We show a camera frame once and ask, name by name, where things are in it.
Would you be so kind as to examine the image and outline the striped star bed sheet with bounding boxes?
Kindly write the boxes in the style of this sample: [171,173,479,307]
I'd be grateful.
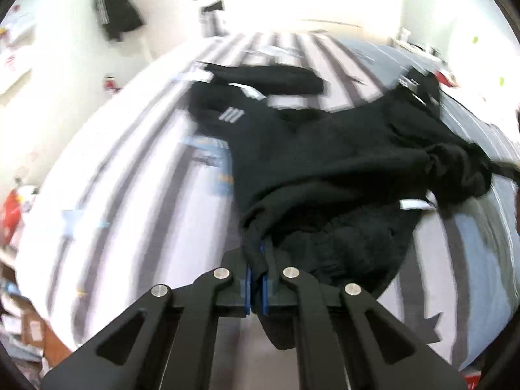
[16,32,519,368]

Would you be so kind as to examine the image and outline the black clothes pile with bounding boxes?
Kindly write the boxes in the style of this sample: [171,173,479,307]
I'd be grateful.
[188,65,519,343]

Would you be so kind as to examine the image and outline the white red garment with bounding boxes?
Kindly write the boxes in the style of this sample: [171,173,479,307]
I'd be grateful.
[434,69,458,88]

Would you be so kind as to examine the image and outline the red fire extinguisher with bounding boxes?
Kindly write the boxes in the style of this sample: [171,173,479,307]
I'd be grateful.
[103,75,120,95]

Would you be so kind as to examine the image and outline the black jacket hanging on wall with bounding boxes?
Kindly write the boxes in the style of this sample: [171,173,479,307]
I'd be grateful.
[93,0,145,42]

